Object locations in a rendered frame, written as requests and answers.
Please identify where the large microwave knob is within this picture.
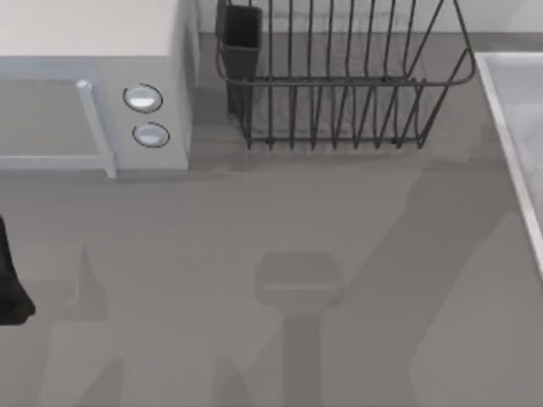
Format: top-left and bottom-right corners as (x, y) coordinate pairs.
(121, 82), (165, 114)

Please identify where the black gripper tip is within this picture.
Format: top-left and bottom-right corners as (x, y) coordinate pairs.
(0, 215), (36, 327)

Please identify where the small microwave knob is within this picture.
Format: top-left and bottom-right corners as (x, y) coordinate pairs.
(132, 121), (171, 149)

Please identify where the pale microwave oven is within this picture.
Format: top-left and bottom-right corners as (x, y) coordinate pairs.
(0, 0), (201, 179)

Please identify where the black wire dish rack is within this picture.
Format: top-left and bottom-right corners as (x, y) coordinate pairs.
(215, 0), (476, 151)

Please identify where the black cutlery holder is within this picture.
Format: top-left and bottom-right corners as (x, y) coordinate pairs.
(216, 0), (264, 115)

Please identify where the microwave door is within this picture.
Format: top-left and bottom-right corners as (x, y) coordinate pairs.
(0, 79), (117, 179)

